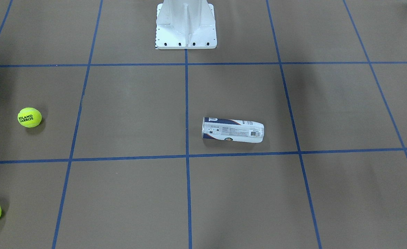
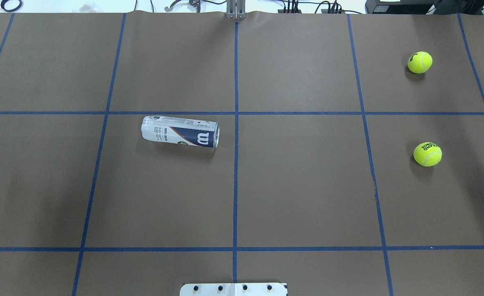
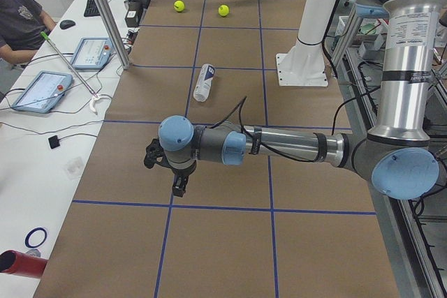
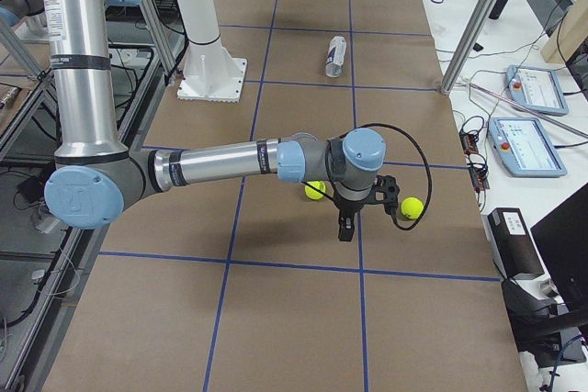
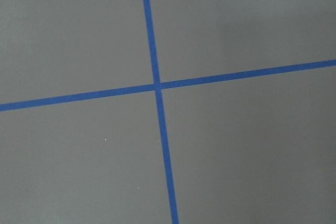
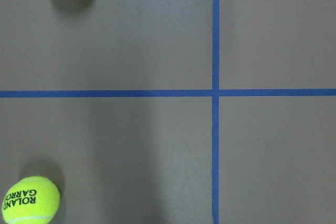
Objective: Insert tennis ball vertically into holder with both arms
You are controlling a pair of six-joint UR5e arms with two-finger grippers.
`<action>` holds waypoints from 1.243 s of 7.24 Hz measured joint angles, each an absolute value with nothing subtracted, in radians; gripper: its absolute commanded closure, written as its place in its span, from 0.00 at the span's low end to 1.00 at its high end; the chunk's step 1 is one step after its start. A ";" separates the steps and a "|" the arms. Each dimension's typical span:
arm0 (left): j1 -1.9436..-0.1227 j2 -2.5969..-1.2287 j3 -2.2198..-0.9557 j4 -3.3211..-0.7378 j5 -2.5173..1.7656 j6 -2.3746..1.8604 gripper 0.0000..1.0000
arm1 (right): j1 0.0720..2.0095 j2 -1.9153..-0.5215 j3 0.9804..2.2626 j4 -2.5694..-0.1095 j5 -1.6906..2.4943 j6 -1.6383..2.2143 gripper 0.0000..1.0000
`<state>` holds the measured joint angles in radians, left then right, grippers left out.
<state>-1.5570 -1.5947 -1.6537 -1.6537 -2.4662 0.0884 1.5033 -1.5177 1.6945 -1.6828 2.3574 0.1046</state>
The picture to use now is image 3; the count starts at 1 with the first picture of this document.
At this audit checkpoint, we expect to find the far blue teach pendant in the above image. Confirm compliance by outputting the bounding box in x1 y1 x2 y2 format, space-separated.
71 37 114 70

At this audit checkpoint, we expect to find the black keyboard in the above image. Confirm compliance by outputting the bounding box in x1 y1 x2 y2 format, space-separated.
83 0 100 17

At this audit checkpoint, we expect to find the red cylinder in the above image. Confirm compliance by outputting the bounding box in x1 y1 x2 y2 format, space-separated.
1 250 47 278

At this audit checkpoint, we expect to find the Roland Garros tennis ball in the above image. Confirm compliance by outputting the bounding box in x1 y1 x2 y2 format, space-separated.
218 4 230 17

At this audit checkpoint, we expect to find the blue tape roll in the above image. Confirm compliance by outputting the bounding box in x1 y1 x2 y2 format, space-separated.
24 227 48 249

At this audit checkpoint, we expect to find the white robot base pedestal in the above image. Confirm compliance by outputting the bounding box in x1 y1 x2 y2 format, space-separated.
276 0 337 87

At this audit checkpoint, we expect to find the brown paper table mat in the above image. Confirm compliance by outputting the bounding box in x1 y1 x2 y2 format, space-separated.
35 0 399 297

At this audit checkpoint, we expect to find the aluminium frame post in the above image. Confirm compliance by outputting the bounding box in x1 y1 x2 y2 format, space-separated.
95 0 130 70

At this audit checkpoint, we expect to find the grabber stick green handle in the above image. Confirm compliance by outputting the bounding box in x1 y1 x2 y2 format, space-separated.
40 31 108 114

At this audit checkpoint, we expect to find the blue teach pendant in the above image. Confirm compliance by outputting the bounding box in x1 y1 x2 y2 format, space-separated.
71 37 114 70
11 70 73 114

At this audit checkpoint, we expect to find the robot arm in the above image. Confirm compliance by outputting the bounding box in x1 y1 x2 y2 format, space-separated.
144 0 446 200

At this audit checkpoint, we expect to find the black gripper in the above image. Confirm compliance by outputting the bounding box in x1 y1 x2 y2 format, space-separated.
143 138 189 198

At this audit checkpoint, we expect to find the near blue teach pendant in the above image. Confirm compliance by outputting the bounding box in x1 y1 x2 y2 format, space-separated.
11 70 73 114

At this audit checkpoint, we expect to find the black computer mouse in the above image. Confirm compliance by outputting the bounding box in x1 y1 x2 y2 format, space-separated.
59 20 76 30

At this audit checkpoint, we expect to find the small black square device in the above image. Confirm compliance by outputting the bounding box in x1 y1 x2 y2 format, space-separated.
48 135 61 149

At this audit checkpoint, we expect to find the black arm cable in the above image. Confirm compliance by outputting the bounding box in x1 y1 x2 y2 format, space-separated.
209 95 385 163

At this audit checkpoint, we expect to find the seated person grey shirt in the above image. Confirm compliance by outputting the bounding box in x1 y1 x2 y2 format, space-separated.
1 0 56 65

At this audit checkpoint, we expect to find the clear tennis ball can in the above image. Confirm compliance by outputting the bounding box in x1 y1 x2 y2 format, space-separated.
193 64 215 103

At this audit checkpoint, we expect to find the Wilson tennis ball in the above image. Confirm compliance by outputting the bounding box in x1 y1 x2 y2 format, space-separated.
173 0 185 13

